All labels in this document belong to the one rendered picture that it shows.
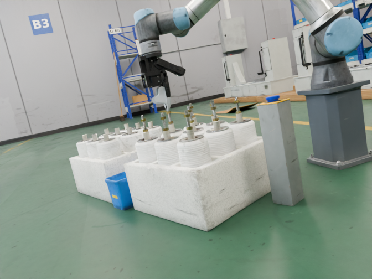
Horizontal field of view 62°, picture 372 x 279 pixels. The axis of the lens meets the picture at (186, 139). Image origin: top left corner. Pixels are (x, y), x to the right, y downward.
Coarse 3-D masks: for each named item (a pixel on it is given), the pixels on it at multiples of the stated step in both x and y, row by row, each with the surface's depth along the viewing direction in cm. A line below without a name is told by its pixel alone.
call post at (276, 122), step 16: (272, 112) 89; (288, 112) 91; (272, 128) 91; (288, 128) 91; (272, 144) 92; (288, 144) 91; (272, 160) 94; (288, 160) 91; (272, 176) 95; (288, 176) 91; (272, 192) 97; (288, 192) 92
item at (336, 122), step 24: (312, 96) 120; (336, 96) 112; (360, 96) 115; (312, 120) 124; (336, 120) 114; (360, 120) 116; (312, 144) 127; (336, 144) 116; (360, 144) 117; (336, 168) 115
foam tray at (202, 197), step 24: (144, 168) 104; (168, 168) 94; (192, 168) 88; (216, 168) 90; (240, 168) 97; (264, 168) 105; (144, 192) 108; (168, 192) 97; (192, 192) 88; (216, 192) 90; (240, 192) 97; (264, 192) 105; (168, 216) 100; (192, 216) 91; (216, 216) 90
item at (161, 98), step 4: (160, 88) 114; (164, 88) 114; (160, 92) 114; (164, 92) 115; (156, 96) 114; (160, 96) 114; (164, 96) 115; (156, 100) 114; (160, 100) 115; (164, 100) 115; (168, 100) 115; (168, 104) 116; (168, 108) 117
